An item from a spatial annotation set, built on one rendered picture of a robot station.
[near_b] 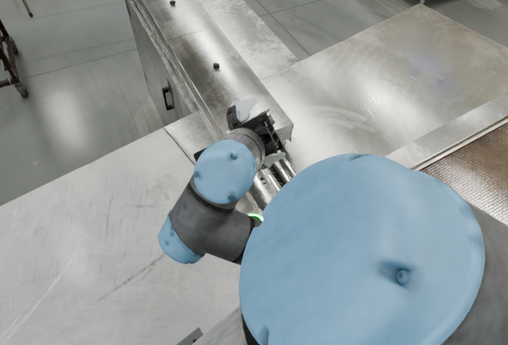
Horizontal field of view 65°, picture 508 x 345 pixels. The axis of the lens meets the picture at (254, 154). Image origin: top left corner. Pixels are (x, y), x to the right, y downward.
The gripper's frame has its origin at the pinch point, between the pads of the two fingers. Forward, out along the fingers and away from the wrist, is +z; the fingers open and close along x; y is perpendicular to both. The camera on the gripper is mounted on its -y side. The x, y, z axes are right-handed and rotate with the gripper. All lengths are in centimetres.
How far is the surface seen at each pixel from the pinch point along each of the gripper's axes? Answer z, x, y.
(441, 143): 18.3, -23.9, 36.3
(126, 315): -15.8, -20.7, -36.8
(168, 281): -8.9, -19.9, -29.1
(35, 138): 116, 40, -139
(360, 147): 29.4, -19.3, 18.8
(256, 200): 6.0, -15.3, -7.7
